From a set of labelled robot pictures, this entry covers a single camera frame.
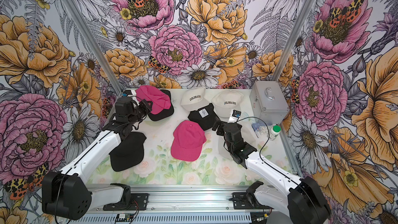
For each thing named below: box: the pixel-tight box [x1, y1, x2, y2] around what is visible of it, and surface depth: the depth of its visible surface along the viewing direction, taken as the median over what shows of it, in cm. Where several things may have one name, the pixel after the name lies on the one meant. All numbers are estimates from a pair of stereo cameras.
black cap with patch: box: [187, 102, 220, 131], surface depth 105 cm
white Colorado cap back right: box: [211, 90, 245, 118], surface depth 113 cm
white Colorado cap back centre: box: [180, 86, 210, 112], surface depth 113 cm
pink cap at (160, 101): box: [135, 85, 172, 115], surface depth 88 cm
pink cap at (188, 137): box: [170, 120, 207, 162], surface depth 92 cm
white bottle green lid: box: [268, 124, 282, 141], surface depth 93 cm
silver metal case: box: [249, 80, 290, 125], surface depth 99 cm
